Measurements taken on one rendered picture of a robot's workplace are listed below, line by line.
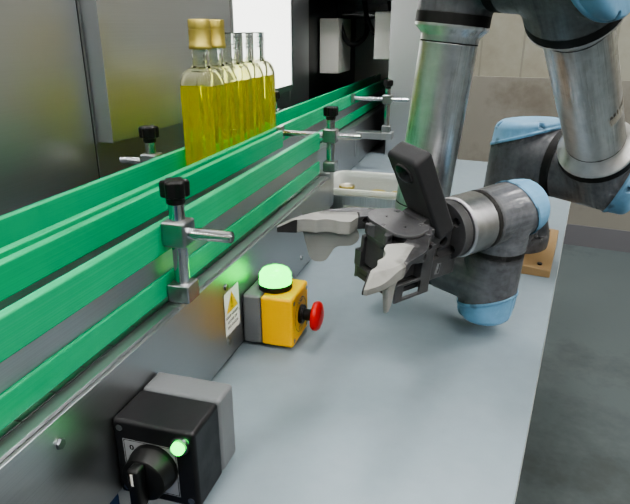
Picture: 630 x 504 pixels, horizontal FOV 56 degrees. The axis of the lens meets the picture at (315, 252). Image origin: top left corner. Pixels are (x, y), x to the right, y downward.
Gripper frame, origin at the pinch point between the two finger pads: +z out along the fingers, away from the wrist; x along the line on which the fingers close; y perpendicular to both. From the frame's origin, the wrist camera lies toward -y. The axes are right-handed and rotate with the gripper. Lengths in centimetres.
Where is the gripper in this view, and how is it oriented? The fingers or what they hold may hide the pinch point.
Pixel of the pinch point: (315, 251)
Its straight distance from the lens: 58.7
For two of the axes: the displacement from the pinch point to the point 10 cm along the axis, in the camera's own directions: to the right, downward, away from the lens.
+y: -0.6, 8.8, 4.8
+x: -5.8, -4.2, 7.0
